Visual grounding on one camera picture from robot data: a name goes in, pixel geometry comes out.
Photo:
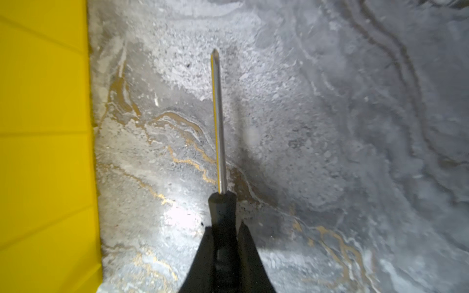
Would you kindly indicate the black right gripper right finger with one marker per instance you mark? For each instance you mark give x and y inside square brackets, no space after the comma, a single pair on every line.
[252,274]

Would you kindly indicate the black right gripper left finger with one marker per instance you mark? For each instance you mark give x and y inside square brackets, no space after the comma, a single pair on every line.
[200,278]

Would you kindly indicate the black handled screwdriver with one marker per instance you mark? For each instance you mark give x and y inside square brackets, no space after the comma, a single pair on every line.
[222,204]

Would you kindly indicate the yellow plastic bin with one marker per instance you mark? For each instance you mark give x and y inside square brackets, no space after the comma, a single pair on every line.
[50,239]

